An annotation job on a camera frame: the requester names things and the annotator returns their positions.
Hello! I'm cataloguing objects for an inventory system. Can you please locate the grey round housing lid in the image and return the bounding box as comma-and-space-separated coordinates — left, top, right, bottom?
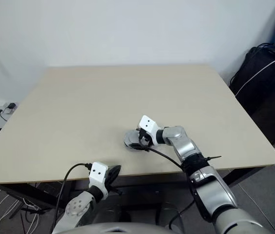
123, 129, 142, 147

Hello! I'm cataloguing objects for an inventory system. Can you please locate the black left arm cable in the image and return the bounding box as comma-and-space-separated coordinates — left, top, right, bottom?
54, 162, 92, 226

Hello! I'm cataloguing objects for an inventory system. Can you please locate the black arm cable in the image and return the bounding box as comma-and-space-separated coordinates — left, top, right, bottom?
54, 162, 92, 226
139, 145, 195, 221

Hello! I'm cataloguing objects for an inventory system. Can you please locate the dark rounded shape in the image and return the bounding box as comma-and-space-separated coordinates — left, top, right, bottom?
160, 200, 186, 234

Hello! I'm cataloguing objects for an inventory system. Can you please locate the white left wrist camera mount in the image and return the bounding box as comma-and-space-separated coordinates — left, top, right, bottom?
88, 161, 109, 193

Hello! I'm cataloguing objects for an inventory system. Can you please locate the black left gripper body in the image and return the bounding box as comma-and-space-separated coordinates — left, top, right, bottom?
103, 179, 124, 195

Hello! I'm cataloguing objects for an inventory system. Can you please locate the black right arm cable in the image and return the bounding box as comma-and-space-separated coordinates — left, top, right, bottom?
139, 145, 195, 221

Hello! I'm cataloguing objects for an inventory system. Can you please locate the black box under table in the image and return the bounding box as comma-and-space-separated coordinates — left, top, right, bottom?
36, 181, 63, 197

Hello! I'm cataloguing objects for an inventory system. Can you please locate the black table frame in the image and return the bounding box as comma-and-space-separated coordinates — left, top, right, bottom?
0, 165, 275, 211

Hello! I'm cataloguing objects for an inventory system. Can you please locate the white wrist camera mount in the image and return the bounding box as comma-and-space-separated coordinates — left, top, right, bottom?
88, 161, 109, 193
137, 115, 165, 147

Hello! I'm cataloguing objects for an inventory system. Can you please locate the black adapter cable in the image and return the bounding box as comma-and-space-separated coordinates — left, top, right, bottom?
0, 108, 13, 122

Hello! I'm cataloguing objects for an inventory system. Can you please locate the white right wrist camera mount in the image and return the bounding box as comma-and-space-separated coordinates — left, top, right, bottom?
137, 115, 165, 147

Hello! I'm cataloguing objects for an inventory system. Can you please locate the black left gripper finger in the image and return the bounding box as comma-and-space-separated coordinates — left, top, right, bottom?
112, 165, 122, 182
106, 165, 118, 181

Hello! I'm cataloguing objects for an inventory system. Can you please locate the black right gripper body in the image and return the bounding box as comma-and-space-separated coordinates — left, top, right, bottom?
139, 130, 153, 148

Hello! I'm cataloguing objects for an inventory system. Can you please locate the white cable over bag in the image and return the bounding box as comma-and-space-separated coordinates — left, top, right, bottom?
235, 58, 275, 97

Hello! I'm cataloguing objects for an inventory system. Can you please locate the white wall power socket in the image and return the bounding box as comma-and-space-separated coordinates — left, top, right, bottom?
1, 101, 19, 114

